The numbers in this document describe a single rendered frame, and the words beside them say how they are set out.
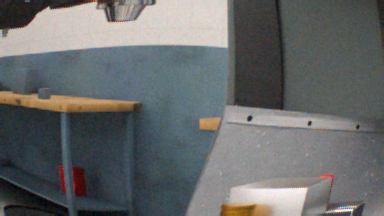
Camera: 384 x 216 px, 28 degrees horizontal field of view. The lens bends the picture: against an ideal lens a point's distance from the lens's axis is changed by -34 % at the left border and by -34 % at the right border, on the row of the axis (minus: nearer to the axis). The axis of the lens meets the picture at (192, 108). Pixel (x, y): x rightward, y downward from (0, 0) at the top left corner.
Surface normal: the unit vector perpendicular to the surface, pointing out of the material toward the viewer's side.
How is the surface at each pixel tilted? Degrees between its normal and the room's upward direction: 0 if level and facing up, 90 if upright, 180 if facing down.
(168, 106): 90
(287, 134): 63
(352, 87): 90
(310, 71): 90
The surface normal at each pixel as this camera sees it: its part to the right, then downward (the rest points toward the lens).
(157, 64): -0.58, 0.01
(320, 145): -0.50, -0.44
